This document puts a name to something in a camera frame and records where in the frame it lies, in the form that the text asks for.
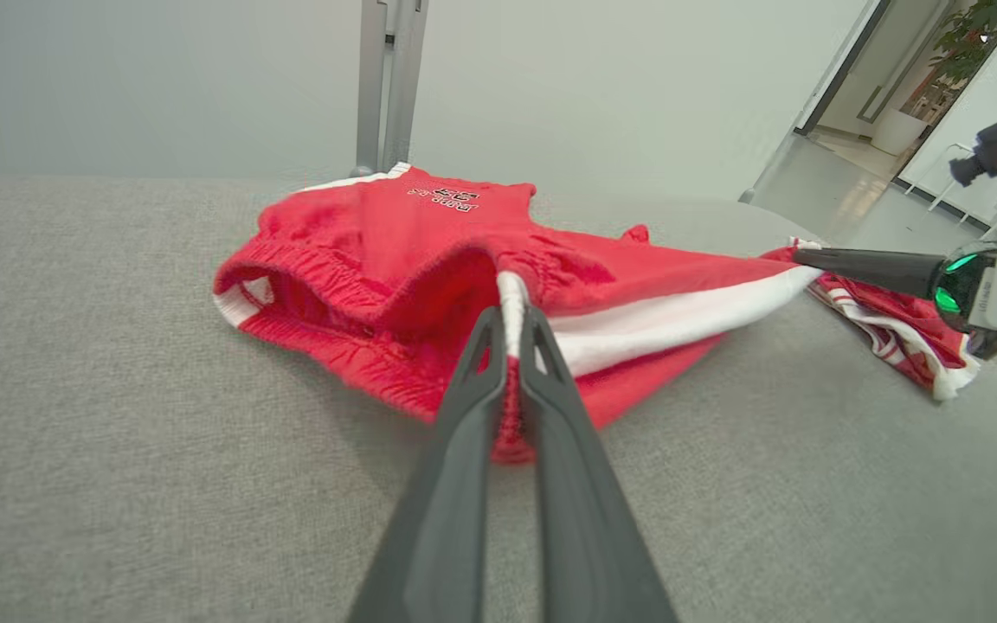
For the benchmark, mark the grey partition post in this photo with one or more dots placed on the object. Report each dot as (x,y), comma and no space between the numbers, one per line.
(390,78)

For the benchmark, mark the white planter pot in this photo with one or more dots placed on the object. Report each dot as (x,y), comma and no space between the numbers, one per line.
(899,131)

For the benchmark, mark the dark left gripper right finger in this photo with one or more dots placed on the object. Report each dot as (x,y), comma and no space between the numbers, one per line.
(576,502)

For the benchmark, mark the red white basketball shorts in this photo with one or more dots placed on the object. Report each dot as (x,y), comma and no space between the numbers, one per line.
(395,251)

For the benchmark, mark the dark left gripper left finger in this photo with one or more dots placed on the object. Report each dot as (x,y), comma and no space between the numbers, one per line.
(455,484)

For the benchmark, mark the grey fabric sofa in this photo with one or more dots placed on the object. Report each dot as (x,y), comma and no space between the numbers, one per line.
(161,433)

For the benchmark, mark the green potted plant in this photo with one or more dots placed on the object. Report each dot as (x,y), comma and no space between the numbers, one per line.
(974,39)

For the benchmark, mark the red white basketball jersey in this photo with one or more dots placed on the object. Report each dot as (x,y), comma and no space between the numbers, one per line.
(897,333)

